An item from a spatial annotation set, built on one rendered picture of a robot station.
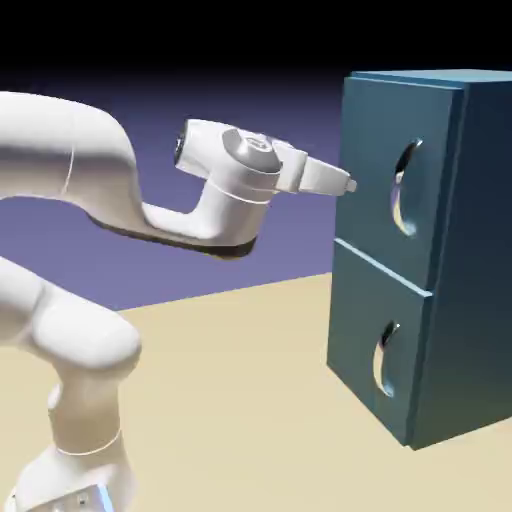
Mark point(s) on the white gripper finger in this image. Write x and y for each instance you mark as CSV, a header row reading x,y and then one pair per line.
x,y
351,184

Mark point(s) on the blue cabinet door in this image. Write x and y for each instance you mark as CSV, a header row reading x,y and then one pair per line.
x,y
368,168
360,328

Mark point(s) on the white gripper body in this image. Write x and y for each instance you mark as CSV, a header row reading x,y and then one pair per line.
x,y
322,174

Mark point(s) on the blue painted cabinet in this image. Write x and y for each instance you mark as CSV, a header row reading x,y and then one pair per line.
x,y
472,260

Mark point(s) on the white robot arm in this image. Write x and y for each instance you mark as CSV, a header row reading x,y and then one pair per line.
x,y
100,160

